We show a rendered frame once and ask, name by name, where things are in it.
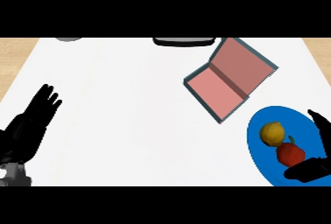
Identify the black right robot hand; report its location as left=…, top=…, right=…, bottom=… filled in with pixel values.
left=282, top=108, right=331, bottom=184

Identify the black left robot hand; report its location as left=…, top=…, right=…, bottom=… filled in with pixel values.
left=0, top=83, right=64, bottom=165

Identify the red bell pepper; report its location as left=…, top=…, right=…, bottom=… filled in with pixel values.
left=275, top=135, right=306, bottom=168

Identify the blue plate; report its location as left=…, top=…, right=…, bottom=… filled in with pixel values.
left=245, top=105, right=331, bottom=187

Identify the pink open cardboard box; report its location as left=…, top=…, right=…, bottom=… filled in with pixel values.
left=182, top=38, right=281, bottom=125

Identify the yellow lemon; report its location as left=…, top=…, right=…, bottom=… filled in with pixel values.
left=259, top=121, right=287, bottom=147

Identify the black and grey appliance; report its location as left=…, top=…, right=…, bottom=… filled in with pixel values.
left=151, top=38, right=216, bottom=48

